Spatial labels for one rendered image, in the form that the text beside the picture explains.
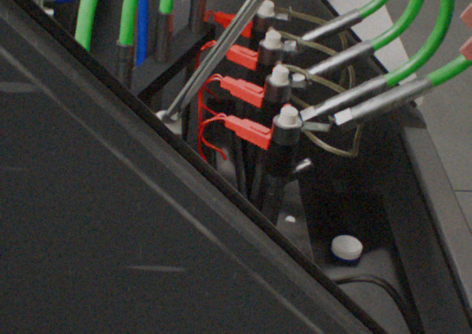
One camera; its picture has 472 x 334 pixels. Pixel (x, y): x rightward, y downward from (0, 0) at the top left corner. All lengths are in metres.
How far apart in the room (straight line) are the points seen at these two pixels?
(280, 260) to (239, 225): 0.04
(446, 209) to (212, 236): 0.66
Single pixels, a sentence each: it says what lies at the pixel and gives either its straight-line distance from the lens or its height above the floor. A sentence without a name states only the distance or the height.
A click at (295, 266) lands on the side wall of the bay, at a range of 0.58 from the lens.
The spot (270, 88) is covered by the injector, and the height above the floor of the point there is 1.13.
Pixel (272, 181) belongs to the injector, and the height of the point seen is 1.07.
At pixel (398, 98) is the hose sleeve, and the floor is 1.17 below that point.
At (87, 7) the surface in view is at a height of 1.23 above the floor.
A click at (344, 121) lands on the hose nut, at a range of 0.92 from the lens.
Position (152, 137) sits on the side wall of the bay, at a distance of 0.51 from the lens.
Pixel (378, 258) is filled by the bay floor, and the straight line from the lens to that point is 1.27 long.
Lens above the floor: 1.60
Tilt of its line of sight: 33 degrees down
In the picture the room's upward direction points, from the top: 9 degrees clockwise
